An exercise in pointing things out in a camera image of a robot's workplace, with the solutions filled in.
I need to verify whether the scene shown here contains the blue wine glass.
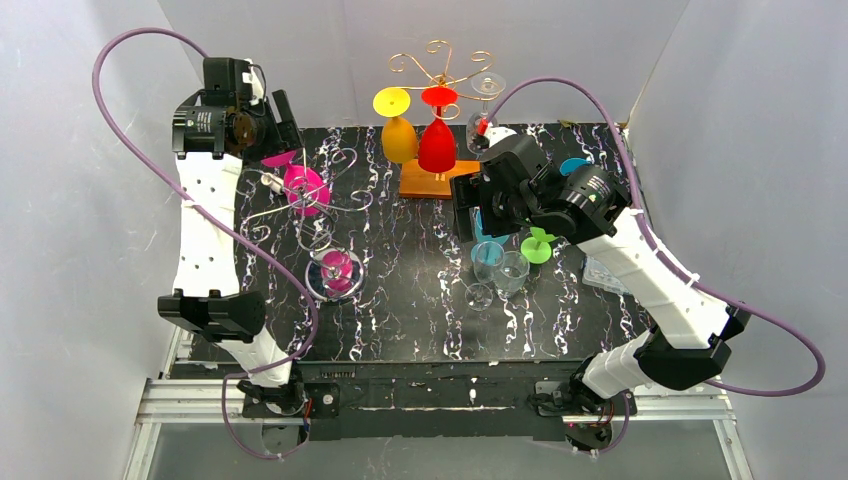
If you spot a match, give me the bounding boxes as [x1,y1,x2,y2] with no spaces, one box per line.
[559,158,591,176]

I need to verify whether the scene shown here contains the pink wine glass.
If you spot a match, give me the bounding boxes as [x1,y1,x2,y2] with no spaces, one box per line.
[261,149,330,217]

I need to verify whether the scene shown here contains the teal wine glass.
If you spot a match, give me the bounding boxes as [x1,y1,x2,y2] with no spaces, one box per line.
[471,209,510,265]

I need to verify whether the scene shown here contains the green wine glass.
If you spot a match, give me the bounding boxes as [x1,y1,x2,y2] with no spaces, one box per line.
[520,227,557,265]

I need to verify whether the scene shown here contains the orange yellow wine glass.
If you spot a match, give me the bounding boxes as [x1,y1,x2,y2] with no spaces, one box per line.
[372,87,418,164]

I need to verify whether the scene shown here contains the clear ribbed wine glass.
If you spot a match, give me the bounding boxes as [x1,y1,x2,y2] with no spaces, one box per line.
[493,251,530,299]

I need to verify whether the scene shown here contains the silver wire glass rack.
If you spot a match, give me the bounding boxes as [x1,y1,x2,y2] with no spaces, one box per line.
[239,148,373,303]

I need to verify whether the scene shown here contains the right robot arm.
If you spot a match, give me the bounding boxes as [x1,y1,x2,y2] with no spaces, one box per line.
[450,134,750,411]

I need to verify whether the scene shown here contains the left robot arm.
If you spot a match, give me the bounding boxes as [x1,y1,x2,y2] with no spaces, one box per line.
[157,57,307,416]

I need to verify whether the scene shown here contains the red wine glass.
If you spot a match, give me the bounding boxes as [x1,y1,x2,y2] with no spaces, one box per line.
[418,86,458,173]

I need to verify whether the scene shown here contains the clear wine glass on gold rack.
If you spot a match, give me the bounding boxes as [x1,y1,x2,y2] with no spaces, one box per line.
[466,72,506,155]

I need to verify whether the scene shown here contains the clear plastic screw box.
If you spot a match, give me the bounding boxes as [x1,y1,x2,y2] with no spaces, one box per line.
[582,256,631,295]

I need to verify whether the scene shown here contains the gold wire glass rack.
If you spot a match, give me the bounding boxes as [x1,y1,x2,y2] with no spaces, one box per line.
[388,39,494,200]

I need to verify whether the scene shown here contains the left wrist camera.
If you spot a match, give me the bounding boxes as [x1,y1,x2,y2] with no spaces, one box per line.
[242,58,267,105]

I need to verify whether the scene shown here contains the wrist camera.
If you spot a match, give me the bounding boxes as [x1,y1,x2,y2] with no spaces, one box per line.
[468,119,517,155]
[242,58,267,105]

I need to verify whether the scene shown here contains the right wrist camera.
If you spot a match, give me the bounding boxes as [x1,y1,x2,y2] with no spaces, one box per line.
[468,119,517,155]

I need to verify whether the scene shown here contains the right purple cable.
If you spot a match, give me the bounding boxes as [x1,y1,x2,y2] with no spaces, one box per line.
[486,76,828,458]

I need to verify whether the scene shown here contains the purple cable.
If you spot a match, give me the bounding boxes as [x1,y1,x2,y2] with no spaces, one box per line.
[91,27,321,462]
[486,76,828,458]

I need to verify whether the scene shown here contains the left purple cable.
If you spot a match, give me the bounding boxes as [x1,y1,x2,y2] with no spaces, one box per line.
[91,27,321,462]

